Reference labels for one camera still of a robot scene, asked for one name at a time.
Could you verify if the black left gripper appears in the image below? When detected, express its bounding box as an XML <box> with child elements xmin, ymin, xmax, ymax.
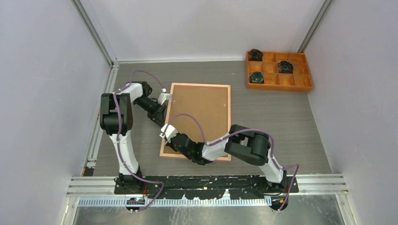
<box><xmin>134</xmin><ymin>97</ymin><xmax>167</xmax><ymax>128</ymax></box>

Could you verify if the brown backing board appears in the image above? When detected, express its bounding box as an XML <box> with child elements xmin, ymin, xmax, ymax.
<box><xmin>163</xmin><ymin>85</ymin><xmax>230</xmax><ymax>156</ymax></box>

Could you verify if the pink wooden picture frame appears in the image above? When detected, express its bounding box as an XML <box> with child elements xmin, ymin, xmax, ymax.
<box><xmin>159</xmin><ymin>82</ymin><xmax>232</xmax><ymax>162</ymax></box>

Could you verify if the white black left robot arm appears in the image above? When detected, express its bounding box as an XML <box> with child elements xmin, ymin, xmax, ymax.
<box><xmin>99</xmin><ymin>81</ymin><xmax>166</xmax><ymax>194</ymax></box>

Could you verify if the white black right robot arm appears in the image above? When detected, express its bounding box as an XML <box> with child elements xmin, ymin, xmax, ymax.
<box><xmin>160</xmin><ymin>124</ymin><xmax>287</xmax><ymax>192</ymax></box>

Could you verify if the blue green tape roll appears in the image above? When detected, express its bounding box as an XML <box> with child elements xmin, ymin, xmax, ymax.
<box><xmin>249</xmin><ymin>71</ymin><xmax>265</xmax><ymax>84</ymax></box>

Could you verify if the black tape roll top-left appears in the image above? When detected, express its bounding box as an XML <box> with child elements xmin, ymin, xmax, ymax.
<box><xmin>248</xmin><ymin>49</ymin><xmax>263</xmax><ymax>61</ymax></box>

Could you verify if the black tape roll middle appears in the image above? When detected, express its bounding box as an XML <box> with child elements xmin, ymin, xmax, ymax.
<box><xmin>278</xmin><ymin>60</ymin><xmax>294</xmax><ymax>74</ymax></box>

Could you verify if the orange compartment tray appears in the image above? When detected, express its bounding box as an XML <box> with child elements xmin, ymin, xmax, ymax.
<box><xmin>245</xmin><ymin>49</ymin><xmax>313</xmax><ymax>93</ymax></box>

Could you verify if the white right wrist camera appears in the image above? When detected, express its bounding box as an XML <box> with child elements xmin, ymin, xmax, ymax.
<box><xmin>159</xmin><ymin>123</ymin><xmax>178</xmax><ymax>143</ymax></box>

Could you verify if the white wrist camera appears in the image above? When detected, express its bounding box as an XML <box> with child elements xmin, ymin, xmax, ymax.
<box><xmin>159</xmin><ymin>123</ymin><xmax>178</xmax><ymax>143</ymax></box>
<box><xmin>157</xmin><ymin>88</ymin><xmax>172</xmax><ymax>105</ymax></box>

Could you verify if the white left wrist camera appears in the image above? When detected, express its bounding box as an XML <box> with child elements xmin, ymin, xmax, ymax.
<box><xmin>157</xmin><ymin>88</ymin><xmax>172</xmax><ymax>105</ymax></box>

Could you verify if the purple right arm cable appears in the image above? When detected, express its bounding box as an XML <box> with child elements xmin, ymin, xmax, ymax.
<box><xmin>161</xmin><ymin>113</ymin><xmax>300</xmax><ymax>213</ymax></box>

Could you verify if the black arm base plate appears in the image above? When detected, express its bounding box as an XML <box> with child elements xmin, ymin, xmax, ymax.
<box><xmin>114</xmin><ymin>175</ymin><xmax>299</xmax><ymax>200</ymax></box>

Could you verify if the aluminium left rail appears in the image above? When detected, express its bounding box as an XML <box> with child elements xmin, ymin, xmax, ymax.
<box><xmin>80</xmin><ymin>59</ymin><xmax>120</xmax><ymax>176</ymax></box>

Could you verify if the aluminium rail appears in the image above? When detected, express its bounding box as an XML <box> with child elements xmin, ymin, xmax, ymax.
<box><xmin>80</xmin><ymin>59</ymin><xmax>120</xmax><ymax>176</ymax></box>
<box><xmin>67</xmin><ymin>174</ymin><xmax>348</xmax><ymax>209</ymax></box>

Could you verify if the aluminium front rail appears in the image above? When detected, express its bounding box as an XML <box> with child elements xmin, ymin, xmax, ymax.
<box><xmin>67</xmin><ymin>174</ymin><xmax>348</xmax><ymax>209</ymax></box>

